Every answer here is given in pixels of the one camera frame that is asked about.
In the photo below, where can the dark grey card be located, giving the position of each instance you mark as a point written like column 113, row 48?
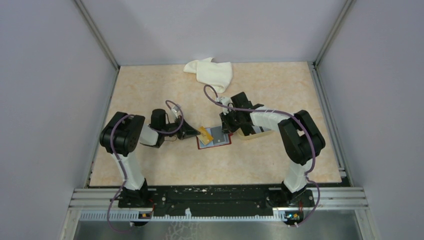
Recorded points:
column 219, row 138

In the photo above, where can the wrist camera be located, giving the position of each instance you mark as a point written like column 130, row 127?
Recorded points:
column 224, row 101
column 176, row 111

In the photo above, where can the white folded cloth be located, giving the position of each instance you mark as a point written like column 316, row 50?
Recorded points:
column 216, row 74

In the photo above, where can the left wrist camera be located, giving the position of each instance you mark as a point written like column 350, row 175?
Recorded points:
column 176, row 111

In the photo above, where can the aluminium frame rail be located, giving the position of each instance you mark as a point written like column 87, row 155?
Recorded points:
column 97, row 204

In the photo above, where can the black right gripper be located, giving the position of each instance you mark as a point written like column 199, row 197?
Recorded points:
column 227, row 127

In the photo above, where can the gold VIP card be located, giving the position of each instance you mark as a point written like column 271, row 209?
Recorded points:
column 204, row 137

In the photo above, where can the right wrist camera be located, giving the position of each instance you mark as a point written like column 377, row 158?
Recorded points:
column 224, row 101

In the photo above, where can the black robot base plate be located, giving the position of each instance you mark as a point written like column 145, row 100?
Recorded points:
column 240, row 200

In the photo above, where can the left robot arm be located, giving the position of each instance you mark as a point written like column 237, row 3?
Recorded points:
column 124, row 132

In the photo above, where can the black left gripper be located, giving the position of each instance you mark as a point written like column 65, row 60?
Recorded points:
column 185, row 128

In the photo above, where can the red leather card holder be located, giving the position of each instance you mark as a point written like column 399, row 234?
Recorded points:
column 200, row 146

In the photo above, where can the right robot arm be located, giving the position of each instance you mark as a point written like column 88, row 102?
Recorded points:
column 300, row 135

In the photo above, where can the beige oval tray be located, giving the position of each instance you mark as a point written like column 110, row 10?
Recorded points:
column 257, row 132

